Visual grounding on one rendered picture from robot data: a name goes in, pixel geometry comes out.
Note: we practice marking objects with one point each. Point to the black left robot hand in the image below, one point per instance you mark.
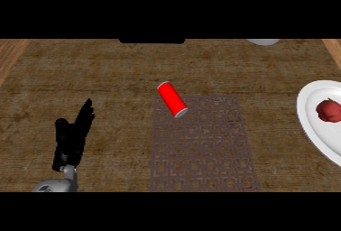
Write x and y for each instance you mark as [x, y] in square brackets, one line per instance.
[71, 138]

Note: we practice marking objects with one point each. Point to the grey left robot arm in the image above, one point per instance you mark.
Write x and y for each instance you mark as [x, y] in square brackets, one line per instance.
[62, 183]

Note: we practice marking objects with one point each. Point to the brown lattice placemat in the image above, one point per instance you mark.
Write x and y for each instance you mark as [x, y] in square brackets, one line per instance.
[201, 147]

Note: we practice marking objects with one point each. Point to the white plate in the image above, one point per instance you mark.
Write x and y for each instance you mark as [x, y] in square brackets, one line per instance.
[319, 126]

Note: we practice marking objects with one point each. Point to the red bell pepper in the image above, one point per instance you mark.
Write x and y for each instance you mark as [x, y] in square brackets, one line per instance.
[329, 110]

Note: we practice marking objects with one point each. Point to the red can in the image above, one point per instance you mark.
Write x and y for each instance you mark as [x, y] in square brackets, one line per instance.
[172, 99]

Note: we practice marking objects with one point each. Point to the black appliance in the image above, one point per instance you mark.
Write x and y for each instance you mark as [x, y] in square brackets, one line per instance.
[152, 41]

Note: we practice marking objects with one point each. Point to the pale grey round object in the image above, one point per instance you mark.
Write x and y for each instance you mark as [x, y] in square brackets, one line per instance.
[263, 41]

